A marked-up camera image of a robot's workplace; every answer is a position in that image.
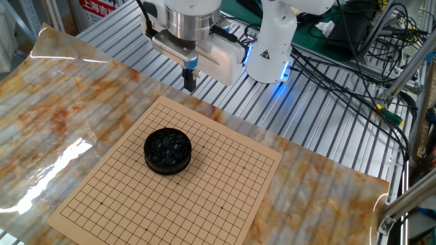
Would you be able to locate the black bowl of black stones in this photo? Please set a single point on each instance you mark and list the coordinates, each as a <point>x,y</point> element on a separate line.
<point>167,151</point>

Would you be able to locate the marble patterned glossy sheet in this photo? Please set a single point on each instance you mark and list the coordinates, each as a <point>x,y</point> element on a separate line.
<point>51,102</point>

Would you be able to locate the grey perforated metal upright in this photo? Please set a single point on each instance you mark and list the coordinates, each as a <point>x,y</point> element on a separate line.
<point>29,17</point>

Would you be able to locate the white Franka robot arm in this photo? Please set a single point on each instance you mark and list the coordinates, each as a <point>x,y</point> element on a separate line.
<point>276,41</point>

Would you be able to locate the black bag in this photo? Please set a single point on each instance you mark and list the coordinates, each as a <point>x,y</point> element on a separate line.
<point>347,34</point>

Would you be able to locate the aluminium frame post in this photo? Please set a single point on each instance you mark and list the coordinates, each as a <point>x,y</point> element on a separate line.
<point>408,68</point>
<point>408,200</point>
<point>52,15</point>

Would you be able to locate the tan Go board mat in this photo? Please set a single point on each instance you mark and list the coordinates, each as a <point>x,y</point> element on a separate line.
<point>170,211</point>

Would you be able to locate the green table mat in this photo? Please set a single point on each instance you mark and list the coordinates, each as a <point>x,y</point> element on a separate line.
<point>306,41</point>

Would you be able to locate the silver blue wrist camera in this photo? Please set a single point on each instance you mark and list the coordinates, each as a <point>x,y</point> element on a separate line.
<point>170,47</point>

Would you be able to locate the box with red sign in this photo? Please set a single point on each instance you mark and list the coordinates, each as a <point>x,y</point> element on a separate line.
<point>98,10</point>

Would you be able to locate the crumpled white tissue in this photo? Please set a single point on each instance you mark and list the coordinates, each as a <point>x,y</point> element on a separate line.
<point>325,28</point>

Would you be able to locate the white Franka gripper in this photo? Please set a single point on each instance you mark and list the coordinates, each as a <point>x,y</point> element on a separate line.
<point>221,58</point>

